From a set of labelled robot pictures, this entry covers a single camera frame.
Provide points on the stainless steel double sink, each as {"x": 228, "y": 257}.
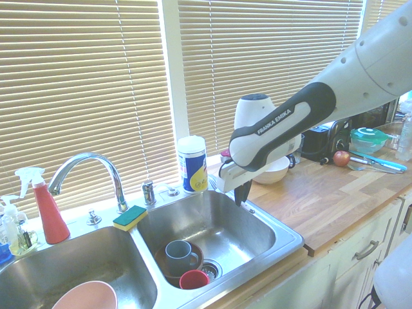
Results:
{"x": 209, "y": 225}

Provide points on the chrome gooseneck faucet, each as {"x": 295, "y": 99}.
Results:
{"x": 111, "y": 167}

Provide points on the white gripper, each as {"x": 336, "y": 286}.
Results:
{"x": 231, "y": 178}

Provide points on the black toaster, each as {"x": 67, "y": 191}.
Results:
{"x": 325, "y": 141}

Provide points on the clear drinking glass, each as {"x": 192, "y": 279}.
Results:
{"x": 297, "y": 154}

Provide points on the white wipes canister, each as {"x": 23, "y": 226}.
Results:
{"x": 193, "y": 164}

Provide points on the metal drain strainer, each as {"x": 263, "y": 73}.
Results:
{"x": 212, "y": 268}

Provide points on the clear water bottle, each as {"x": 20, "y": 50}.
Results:
{"x": 405, "y": 138}

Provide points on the yellow liquid soap bottle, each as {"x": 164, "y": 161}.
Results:
{"x": 22, "y": 239}

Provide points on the grey mug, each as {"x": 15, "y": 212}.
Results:
{"x": 178, "y": 254}

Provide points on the white bowl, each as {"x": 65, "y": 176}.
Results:
{"x": 273, "y": 174}

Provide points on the pink bowl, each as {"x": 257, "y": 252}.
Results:
{"x": 90, "y": 296}

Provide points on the clear pump soap bottle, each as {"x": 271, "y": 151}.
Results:
{"x": 9, "y": 222}

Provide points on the red apple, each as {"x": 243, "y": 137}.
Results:
{"x": 342, "y": 158}

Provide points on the cream kitchen cabinet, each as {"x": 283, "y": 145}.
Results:
{"x": 338, "y": 277}

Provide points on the blue bottle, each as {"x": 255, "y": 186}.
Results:
{"x": 4, "y": 249}

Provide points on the red spray bottle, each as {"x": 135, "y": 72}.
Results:
{"x": 51, "y": 219}

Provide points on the black microwave oven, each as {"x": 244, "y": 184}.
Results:
{"x": 376, "y": 114}

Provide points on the white sink hole cover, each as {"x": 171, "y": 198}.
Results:
{"x": 172, "y": 192}

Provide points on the green lidded food container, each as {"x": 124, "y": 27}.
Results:
{"x": 370, "y": 140}

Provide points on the medium beige window blind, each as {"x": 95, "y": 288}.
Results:
{"x": 257, "y": 48}

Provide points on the wide beige window blind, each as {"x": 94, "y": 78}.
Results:
{"x": 80, "y": 96}

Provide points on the green and yellow sponge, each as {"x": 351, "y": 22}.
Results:
{"x": 130, "y": 217}

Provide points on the brown bowl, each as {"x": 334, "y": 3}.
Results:
{"x": 161, "y": 262}

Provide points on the red cup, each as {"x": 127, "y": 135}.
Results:
{"x": 193, "y": 280}

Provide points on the metal spoon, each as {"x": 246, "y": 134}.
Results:
{"x": 355, "y": 167}

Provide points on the silver metal fork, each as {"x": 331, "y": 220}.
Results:
{"x": 212, "y": 184}

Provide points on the narrow beige window blind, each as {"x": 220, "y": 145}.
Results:
{"x": 380, "y": 13}

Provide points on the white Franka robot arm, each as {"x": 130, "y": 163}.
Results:
{"x": 273, "y": 125}

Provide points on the chrome faucet knob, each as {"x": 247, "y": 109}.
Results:
{"x": 93, "y": 217}

